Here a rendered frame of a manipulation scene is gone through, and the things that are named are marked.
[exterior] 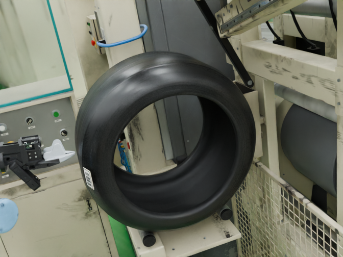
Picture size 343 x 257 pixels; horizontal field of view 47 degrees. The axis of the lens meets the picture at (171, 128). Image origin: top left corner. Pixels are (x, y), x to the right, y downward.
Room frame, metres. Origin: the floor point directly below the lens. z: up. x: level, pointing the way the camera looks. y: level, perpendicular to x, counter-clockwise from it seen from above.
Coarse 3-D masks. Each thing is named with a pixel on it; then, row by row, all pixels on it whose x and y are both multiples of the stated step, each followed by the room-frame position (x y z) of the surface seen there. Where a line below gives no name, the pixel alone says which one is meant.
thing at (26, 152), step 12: (0, 144) 1.05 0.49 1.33; (12, 144) 1.05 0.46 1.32; (24, 144) 1.07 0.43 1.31; (36, 144) 1.05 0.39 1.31; (0, 156) 1.03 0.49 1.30; (12, 156) 1.05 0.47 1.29; (24, 156) 1.04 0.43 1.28; (36, 156) 1.05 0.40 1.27; (0, 168) 1.02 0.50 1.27; (24, 168) 1.04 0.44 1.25
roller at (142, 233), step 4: (140, 232) 1.09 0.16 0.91; (144, 232) 1.08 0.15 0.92; (148, 232) 1.07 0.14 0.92; (152, 232) 1.08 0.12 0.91; (140, 236) 1.08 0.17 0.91; (144, 236) 1.06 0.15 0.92; (148, 236) 1.05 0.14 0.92; (152, 236) 1.06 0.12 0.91; (144, 240) 1.05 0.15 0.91; (148, 240) 1.05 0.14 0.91; (152, 240) 1.05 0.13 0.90; (144, 244) 1.05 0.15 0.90; (148, 244) 1.05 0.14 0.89; (152, 244) 1.05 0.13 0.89
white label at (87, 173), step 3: (84, 168) 1.02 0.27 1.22; (84, 171) 1.02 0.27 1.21; (87, 171) 1.00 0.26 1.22; (87, 174) 1.01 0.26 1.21; (90, 174) 0.99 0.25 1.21; (87, 177) 1.01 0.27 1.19; (90, 177) 0.99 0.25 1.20; (87, 180) 1.01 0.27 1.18; (90, 180) 1.00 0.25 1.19; (87, 183) 1.02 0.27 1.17; (90, 183) 1.00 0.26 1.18; (90, 186) 1.00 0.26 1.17; (93, 189) 0.99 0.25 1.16
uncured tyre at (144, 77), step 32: (128, 64) 1.19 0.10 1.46; (160, 64) 1.10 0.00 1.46; (192, 64) 1.12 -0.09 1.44; (96, 96) 1.11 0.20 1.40; (128, 96) 1.04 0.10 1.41; (160, 96) 1.05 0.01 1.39; (224, 96) 1.10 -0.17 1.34; (96, 128) 1.02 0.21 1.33; (224, 128) 1.35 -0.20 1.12; (96, 160) 1.00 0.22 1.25; (192, 160) 1.35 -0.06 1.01; (224, 160) 1.29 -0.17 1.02; (96, 192) 1.01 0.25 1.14; (128, 192) 1.26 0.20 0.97; (160, 192) 1.30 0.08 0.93; (192, 192) 1.26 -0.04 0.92; (224, 192) 1.08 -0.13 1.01; (128, 224) 1.04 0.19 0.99; (160, 224) 1.03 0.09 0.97; (192, 224) 1.08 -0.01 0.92
